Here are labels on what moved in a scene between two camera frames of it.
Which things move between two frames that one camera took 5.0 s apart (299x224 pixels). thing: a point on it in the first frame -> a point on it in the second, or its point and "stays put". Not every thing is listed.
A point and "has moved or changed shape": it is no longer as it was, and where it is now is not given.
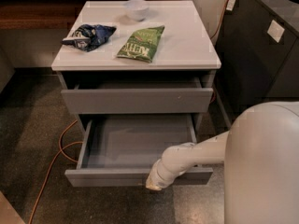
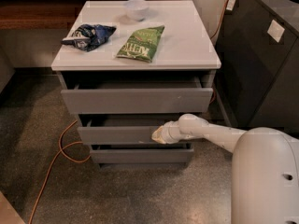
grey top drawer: x=136 y=97 stays put
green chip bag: x=142 y=44 stays put
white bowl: x=137 y=8 stays put
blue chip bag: x=90 y=36 stays put
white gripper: x=158 y=175 -> x=169 y=133
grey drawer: x=119 y=149 has moved or changed shape
